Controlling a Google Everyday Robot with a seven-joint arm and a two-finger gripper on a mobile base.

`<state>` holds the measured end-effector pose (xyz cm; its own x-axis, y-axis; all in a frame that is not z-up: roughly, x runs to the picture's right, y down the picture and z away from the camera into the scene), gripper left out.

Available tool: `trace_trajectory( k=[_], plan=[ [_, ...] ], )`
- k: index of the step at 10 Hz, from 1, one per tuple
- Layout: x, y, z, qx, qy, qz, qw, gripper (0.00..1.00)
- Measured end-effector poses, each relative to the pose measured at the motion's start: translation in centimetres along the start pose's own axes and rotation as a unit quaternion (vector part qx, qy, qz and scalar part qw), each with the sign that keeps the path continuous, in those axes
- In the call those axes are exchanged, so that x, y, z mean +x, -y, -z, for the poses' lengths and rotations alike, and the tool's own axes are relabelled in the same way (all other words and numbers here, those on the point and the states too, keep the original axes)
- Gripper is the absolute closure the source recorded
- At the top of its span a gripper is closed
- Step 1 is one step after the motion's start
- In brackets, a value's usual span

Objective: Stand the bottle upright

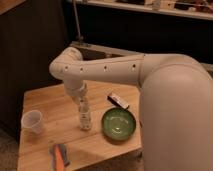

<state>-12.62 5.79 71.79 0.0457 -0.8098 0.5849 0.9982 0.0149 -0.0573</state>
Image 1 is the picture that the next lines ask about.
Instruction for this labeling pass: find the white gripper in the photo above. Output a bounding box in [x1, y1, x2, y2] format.
[64, 82, 92, 130]

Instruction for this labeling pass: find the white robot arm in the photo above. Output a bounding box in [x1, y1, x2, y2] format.
[49, 47, 213, 171]

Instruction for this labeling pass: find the wooden table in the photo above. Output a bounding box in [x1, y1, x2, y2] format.
[18, 81, 141, 171]

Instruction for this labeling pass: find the green bowl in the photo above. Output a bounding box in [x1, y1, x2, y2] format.
[101, 107, 136, 141]

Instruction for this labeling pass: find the dark rectangular bar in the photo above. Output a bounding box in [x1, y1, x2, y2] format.
[107, 93, 129, 109]

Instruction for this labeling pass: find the orange and grey tool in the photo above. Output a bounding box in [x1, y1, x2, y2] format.
[49, 144, 70, 171]

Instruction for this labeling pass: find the clear plastic cup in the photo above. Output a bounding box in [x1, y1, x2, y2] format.
[21, 110, 44, 134]

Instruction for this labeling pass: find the metal pole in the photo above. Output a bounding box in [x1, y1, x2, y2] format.
[72, 0, 83, 43]

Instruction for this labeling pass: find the cluttered shelf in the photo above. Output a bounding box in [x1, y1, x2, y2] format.
[66, 0, 213, 21]

